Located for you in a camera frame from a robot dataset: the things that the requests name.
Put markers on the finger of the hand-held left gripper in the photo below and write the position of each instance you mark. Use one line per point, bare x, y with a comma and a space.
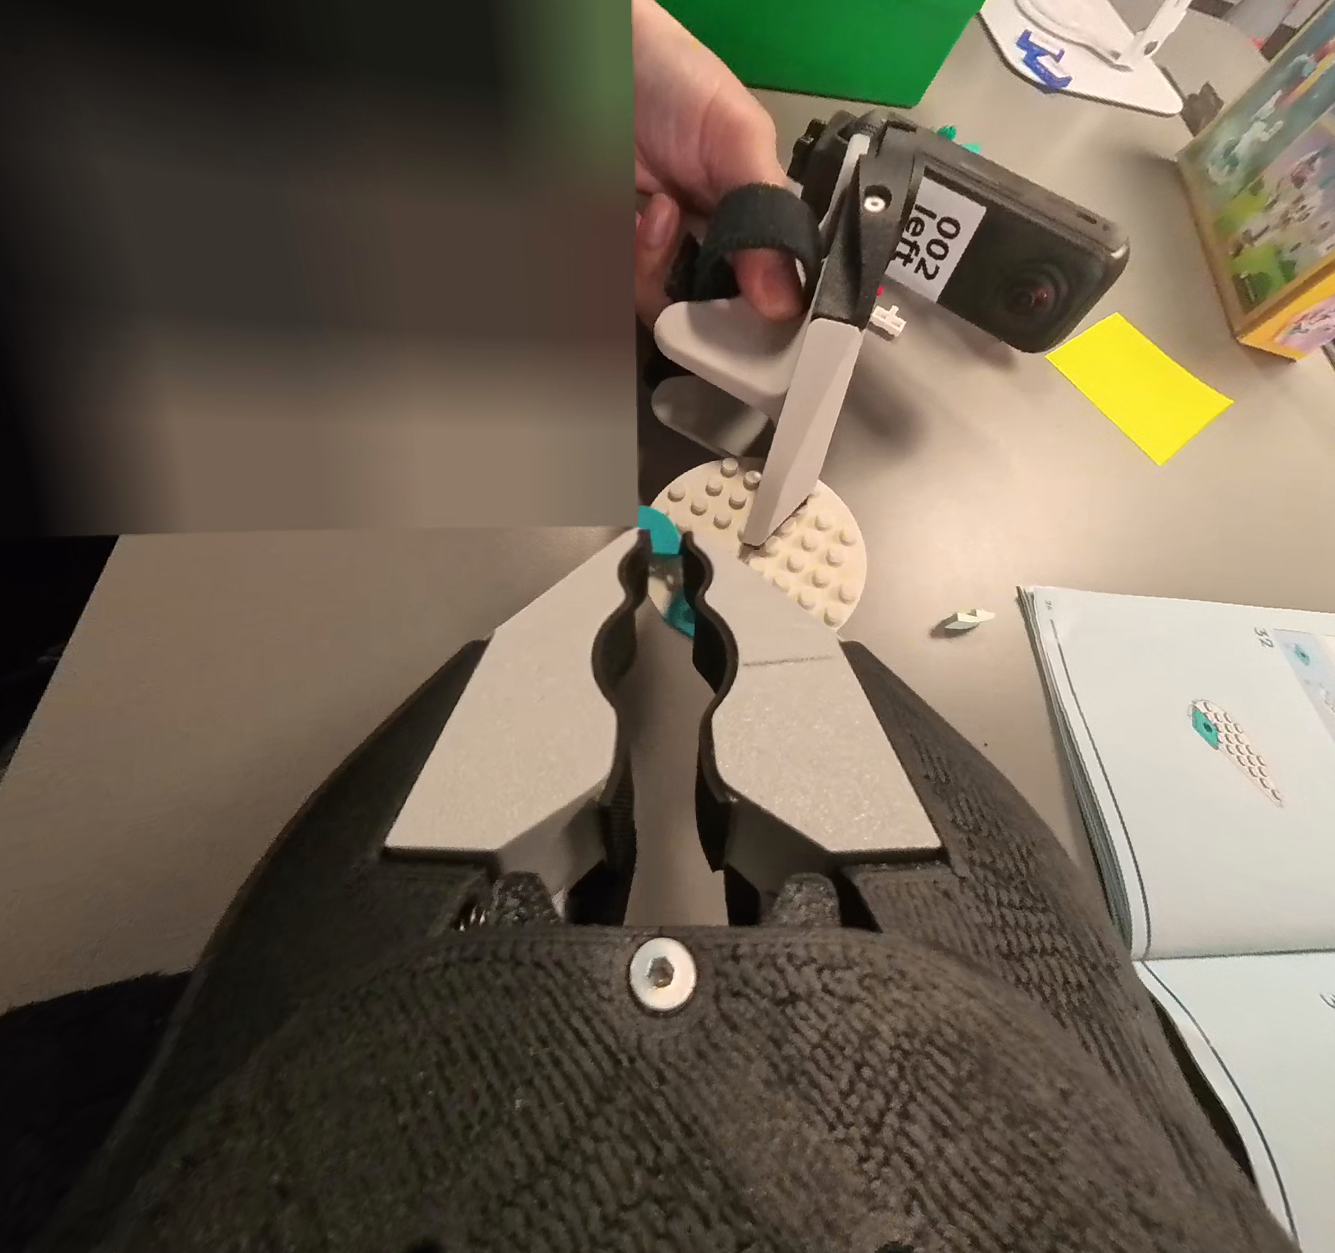
803, 418

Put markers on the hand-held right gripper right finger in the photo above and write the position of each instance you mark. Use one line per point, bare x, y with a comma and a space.
823, 751

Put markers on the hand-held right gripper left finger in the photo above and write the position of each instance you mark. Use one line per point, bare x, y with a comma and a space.
521, 741

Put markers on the round tan lego plate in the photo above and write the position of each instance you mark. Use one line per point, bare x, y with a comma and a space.
823, 565

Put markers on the green plastic bin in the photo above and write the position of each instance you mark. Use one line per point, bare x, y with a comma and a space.
833, 1

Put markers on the teal square lego tile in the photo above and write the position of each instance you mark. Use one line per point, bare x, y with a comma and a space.
657, 527

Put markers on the pale green lego piece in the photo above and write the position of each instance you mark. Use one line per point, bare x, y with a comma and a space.
959, 624

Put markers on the open lego instruction booklet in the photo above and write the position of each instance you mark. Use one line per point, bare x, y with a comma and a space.
1147, 805

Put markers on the colourful lego set box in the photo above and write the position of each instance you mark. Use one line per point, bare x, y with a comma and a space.
1272, 178

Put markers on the person's left hand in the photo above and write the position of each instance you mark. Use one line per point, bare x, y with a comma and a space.
697, 126

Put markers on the white stand with poles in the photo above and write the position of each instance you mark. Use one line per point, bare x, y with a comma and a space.
1105, 63

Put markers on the yellow sticky note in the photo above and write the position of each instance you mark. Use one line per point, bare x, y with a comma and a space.
1141, 387

